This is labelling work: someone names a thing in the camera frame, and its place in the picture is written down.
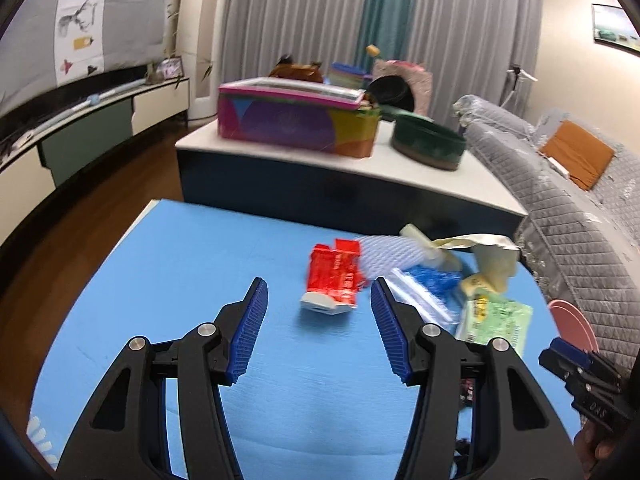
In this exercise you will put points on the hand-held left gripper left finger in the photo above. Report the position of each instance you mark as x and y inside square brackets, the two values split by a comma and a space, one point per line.
[247, 330]

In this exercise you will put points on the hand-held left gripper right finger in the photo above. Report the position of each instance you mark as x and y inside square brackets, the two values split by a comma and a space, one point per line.
[387, 330]

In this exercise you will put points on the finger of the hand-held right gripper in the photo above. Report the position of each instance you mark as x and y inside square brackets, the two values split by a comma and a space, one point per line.
[590, 400]
[570, 349]

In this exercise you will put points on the pink waste bin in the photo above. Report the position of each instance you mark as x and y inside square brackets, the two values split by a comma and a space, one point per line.
[575, 322]

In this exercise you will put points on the clear zip bag blue contents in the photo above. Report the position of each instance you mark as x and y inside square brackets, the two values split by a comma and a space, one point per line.
[430, 285]

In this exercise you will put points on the clear bubble wrap sheet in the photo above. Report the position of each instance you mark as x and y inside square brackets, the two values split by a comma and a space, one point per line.
[390, 255]

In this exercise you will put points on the green printed packet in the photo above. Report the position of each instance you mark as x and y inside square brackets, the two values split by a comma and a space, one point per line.
[495, 320]

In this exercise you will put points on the red snack carton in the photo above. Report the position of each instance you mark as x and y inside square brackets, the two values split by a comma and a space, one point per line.
[332, 270]

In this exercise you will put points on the person's right hand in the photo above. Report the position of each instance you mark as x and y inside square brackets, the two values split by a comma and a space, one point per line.
[590, 450]

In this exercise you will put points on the cream paper wrapper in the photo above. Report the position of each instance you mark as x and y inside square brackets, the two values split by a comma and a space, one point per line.
[412, 232]

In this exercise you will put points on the yellow tissue pack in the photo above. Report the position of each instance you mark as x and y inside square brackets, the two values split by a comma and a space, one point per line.
[492, 260]

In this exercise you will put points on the grey quilted sofa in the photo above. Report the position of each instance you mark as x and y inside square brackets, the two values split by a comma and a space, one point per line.
[565, 230]

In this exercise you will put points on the white-topped coffee table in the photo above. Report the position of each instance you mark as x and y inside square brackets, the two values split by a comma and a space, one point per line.
[300, 160]

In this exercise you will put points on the white power strip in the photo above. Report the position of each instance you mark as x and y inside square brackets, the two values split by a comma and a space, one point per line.
[558, 167]

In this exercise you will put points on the dark green round tin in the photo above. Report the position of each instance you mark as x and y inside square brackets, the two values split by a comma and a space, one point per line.
[430, 142]

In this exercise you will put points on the orange cushion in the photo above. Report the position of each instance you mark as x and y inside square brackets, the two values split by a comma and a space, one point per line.
[577, 155]

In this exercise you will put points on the colourful rectangular box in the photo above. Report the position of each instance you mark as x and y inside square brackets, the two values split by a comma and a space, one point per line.
[290, 120]

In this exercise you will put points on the white striped object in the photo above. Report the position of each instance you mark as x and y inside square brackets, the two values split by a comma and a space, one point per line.
[42, 440]

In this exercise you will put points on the black round container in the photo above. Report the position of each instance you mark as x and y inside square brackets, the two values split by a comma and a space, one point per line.
[392, 92]

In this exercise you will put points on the pink lace basket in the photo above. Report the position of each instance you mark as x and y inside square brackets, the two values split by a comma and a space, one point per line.
[422, 85]

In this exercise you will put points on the white and green cabinet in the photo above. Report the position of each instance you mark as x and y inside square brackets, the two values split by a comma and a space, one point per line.
[155, 100]

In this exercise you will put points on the stack of coloured bowls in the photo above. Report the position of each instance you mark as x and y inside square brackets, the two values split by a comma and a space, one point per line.
[347, 75]

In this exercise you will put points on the brown plush toy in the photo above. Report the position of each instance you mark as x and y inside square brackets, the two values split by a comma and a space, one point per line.
[300, 70]

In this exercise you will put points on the yellow artificial flower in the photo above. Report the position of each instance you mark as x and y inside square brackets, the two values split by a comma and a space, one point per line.
[372, 51]

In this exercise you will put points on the white standing air conditioner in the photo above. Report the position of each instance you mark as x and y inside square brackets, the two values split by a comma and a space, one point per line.
[200, 35]

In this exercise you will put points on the grey curtain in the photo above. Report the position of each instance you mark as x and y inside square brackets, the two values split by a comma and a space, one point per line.
[475, 35]
[290, 10]

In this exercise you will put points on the teal curtain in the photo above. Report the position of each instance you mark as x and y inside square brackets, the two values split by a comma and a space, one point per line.
[387, 5]

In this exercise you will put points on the television with grey cover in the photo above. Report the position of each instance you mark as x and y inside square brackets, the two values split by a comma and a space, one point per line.
[125, 25]

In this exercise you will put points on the small photo frame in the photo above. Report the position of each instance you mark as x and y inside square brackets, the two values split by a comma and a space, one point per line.
[171, 68]

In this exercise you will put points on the framed wall picture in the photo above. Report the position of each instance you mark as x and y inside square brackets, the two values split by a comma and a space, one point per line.
[612, 27]

